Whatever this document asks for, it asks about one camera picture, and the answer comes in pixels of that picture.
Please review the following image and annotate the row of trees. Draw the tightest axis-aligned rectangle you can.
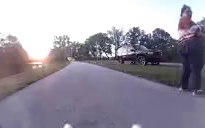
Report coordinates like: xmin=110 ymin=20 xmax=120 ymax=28
xmin=45 ymin=16 xmax=205 ymax=64

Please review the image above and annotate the grey asphalt path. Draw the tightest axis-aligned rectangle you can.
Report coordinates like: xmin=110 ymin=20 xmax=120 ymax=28
xmin=0 ymin=60 xmax=205 ymax=128

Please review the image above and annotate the dark car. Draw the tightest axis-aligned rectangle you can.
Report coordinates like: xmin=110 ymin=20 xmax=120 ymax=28
xmin=115 ymin=44 xmax=163 ymax=67

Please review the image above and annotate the grass strip with car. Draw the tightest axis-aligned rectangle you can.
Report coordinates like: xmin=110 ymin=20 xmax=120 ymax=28
xmin=79 ymin=59 xmax=205 ymax=94

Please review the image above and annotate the robot's own part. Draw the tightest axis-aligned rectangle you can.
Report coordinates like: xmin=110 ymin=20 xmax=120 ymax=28
xmin=63 ymin=123 xmax=74 ymax=128

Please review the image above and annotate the dry grass verge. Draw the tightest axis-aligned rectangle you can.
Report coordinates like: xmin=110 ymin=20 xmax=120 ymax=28
xmin=0 ymin=60 xmax=71 ymax=105

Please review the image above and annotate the person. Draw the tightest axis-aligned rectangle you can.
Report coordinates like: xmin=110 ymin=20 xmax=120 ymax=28
xmin=176 ymin=4 xmax=205 ymax=97

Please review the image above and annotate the brown hedge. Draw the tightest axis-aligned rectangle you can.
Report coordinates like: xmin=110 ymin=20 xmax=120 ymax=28
xmin=0 ymin=30 xmax=31 ymax=84

